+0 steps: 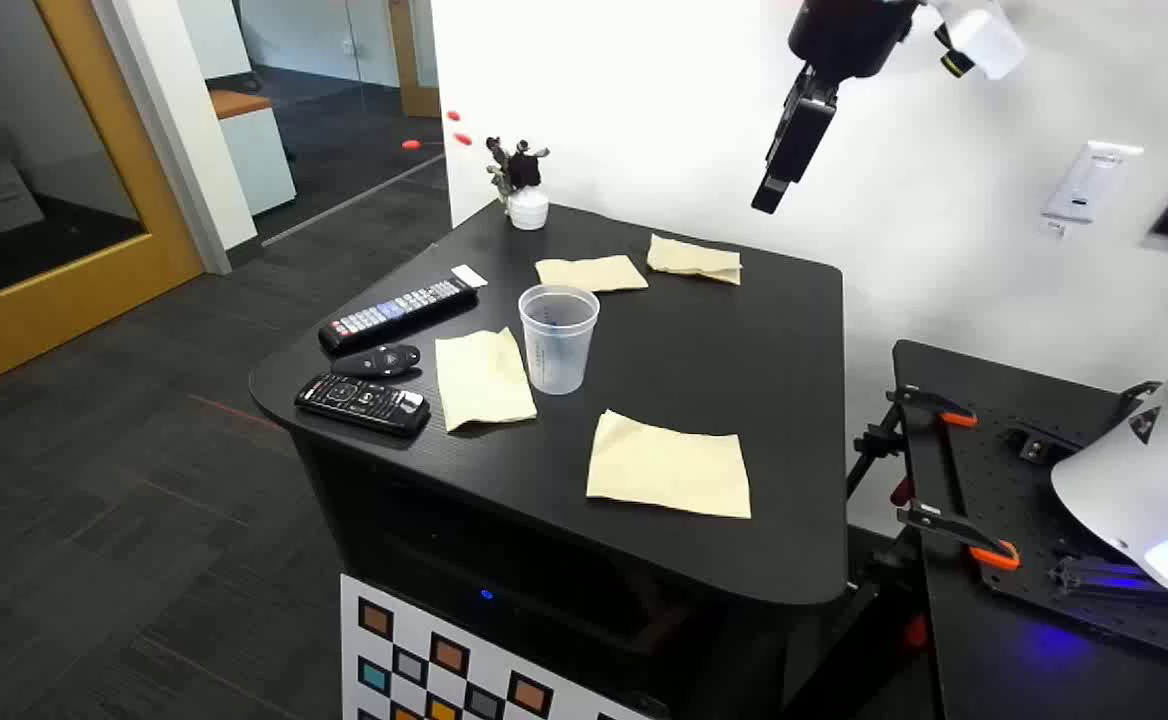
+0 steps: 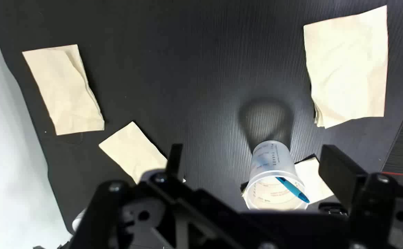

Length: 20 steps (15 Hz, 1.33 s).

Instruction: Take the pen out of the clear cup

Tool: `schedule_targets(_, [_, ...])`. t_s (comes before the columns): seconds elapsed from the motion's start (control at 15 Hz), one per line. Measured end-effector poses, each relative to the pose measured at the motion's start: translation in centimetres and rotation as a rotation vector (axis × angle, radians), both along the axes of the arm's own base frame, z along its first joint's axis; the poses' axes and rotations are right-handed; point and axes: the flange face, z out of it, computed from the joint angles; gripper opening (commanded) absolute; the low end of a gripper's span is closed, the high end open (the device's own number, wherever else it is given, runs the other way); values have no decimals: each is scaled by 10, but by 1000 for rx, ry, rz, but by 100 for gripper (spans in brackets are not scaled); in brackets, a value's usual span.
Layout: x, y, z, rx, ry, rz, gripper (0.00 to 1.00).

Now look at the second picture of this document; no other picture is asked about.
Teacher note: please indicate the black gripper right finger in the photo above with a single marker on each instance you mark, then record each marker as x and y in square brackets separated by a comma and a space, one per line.
[344, 174]

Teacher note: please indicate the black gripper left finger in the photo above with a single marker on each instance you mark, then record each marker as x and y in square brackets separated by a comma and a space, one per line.
[175, 160]

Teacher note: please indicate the blue pen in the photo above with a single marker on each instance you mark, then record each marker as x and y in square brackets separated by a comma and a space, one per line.
[293, 189]

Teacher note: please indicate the clear plastic measuring cup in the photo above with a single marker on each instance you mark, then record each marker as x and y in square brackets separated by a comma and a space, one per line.
[262, 194]

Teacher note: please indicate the beige paper napkin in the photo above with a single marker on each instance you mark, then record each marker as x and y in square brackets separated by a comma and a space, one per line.
[133, 150]
[64, 92]
[349, 64]
[313, 182]

